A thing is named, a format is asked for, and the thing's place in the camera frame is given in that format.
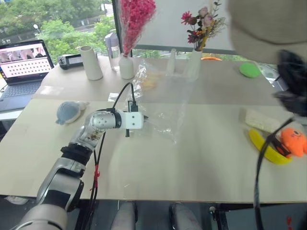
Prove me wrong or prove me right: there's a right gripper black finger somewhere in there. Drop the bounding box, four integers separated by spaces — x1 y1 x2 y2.
277 49 307 94

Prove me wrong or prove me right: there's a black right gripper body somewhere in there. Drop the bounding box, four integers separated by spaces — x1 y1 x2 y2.
272 91 307 116

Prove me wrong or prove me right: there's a clear plastic bag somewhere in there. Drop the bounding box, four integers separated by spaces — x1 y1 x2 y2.
131 57 202 145

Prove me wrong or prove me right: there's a blue and white plush toy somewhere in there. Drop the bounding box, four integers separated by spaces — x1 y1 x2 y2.
55 100 90 126

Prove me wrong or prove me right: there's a white sponge block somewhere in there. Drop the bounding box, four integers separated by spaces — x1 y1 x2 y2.
239 107 282 133

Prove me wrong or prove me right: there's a large yellow snack wrapper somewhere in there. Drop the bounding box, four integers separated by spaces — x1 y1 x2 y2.
141 79 159 91

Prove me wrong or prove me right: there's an orange octopus plush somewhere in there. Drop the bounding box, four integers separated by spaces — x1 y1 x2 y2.
279 127 307 158

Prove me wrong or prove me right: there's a green oval sponge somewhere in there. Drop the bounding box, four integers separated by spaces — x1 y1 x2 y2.
238 62 262 79

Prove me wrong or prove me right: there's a yellow banana plush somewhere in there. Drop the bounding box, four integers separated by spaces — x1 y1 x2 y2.
248 128 293 165

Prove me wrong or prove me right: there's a small white round vase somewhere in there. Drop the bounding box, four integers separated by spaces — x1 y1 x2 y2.
118 53 135 80

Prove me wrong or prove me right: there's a slim white bottle vase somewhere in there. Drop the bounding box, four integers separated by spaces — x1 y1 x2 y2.
166 48 178 75

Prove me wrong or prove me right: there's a tall white ribbed vase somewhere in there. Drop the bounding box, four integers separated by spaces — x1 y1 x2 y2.
183 48 202 81

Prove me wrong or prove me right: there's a clear glass bottle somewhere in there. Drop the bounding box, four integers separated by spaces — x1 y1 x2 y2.
104 32 121 71

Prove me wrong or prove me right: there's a white cylinder vase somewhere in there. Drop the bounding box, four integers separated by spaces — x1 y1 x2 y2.
79 46 104 81

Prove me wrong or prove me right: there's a black desk display device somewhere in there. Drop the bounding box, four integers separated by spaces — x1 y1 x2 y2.
58 54 84 70

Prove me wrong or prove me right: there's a white roller blind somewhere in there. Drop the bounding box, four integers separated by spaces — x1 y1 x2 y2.
137 0 236 51

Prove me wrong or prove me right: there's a pink dried flower bunch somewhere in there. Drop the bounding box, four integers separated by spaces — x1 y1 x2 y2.
118 0 157 58

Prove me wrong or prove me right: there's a mixed dried flower bouquet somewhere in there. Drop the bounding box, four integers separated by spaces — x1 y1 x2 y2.
180 0 226 52

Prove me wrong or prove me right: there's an open grey laptop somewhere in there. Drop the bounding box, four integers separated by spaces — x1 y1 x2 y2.
0 39 55 112

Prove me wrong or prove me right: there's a white shoe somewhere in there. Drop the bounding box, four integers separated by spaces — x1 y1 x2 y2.
4 195 29 205

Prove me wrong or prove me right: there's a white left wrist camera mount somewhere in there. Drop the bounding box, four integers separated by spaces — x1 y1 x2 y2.
123 111 146 130

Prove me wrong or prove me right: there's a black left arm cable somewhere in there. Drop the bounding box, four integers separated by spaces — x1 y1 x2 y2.
88 82 139 230

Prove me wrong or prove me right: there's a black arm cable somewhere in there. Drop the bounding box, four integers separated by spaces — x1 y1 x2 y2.
88 82 139 230
253 116 296 230

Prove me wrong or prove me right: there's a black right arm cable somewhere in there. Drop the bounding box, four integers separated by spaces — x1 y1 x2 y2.
253 116 296 230

